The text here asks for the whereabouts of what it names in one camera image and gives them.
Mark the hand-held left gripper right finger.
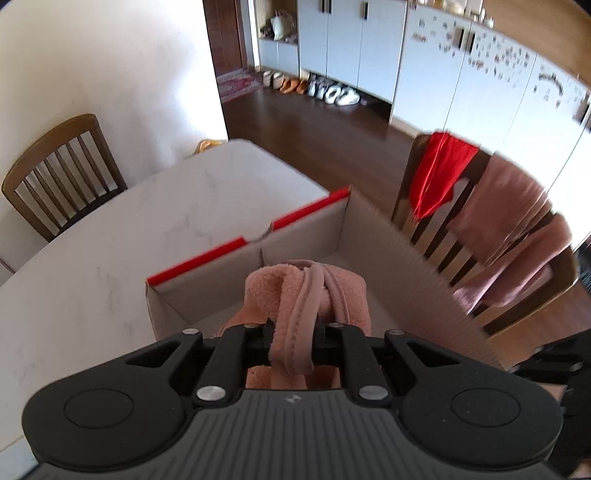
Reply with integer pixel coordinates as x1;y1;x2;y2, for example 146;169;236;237
314;322;463;408

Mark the red cloth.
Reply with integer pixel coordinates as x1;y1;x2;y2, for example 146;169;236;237
409;131;480;220

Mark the white wall cabinet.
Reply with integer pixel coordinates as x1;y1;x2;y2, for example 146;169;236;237
256;0;409;118

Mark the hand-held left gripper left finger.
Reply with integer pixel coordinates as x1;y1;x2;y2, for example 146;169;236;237
124;323;274;408

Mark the red and white cardboard box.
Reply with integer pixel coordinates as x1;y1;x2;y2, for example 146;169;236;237
145;185;507;371

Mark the dark brown door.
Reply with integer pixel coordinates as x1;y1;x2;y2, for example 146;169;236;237
203;0;253;75

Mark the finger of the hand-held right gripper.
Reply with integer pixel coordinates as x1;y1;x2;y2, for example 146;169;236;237
505;335;591;385

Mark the yellow plastic bag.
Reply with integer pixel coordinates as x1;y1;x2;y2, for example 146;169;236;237
194;138;230;156

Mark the white fridge with magnets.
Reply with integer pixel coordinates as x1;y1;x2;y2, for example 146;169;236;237
390;4;591;217

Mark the row of shoes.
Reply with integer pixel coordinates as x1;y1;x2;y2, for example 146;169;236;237
262;69;361;108

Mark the wooden slat-back chair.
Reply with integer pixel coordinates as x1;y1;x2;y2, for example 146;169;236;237
392;134;579;340
1;114;129;243

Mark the pink fringed scarf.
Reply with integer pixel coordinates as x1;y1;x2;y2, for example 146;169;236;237
450;154;574;315

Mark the white tote bag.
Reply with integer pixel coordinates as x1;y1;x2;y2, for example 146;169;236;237
270;11;297;45

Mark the patterned red rug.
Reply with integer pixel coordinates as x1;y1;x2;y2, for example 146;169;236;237
217;71;264;103

